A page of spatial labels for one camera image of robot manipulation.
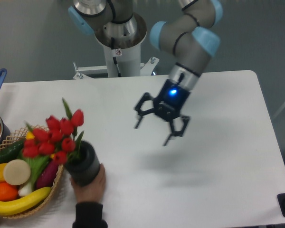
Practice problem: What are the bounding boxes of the green bok choy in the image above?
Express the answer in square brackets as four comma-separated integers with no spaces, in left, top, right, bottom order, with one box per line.
[18,154,49,198]

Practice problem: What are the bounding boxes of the dark grey ribbed vase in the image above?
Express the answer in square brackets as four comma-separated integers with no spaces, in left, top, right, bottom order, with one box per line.
[64,141,100,187]

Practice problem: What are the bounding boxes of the yellow banana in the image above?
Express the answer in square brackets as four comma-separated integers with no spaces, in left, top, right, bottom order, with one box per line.
[0,187,51,216]

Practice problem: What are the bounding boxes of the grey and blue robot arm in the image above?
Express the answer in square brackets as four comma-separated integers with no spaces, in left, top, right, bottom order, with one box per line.
[68,0,223,138]

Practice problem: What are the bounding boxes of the woven wicker basket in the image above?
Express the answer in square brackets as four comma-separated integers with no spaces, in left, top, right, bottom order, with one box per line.
[0,127,64,219]

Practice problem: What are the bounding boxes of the black sleeved forearm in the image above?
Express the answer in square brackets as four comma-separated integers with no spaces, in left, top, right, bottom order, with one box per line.
[72,202,108,228]

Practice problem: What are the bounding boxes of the round beige disc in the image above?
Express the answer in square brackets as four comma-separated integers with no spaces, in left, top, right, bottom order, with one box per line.
[3,159,31,186]

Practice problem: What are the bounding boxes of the green cucumber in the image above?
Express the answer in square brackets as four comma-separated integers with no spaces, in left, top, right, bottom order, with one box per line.
[0,139,25,164]

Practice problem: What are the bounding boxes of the person's hand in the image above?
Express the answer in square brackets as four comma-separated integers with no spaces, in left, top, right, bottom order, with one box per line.
[70,163,106,203]

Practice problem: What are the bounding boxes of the purple eggplant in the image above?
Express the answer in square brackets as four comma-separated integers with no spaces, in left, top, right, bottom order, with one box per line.
[35,161,59,190]

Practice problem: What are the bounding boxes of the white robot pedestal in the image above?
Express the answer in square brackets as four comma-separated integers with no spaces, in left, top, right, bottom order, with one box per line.
[95,12,147,77]

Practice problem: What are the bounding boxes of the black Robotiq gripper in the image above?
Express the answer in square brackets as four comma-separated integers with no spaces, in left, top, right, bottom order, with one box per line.
[133,78,191,146]

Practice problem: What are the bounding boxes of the white metal base frame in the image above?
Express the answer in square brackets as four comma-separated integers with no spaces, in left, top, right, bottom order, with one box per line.
[73,57,160,80]

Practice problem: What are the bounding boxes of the orange fruit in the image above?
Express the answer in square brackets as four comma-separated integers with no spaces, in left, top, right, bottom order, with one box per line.
[0,182,18,201]

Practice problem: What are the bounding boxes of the red tulip bouquet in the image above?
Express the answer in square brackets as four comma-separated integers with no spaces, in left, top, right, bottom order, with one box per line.
[22,98,84,165]

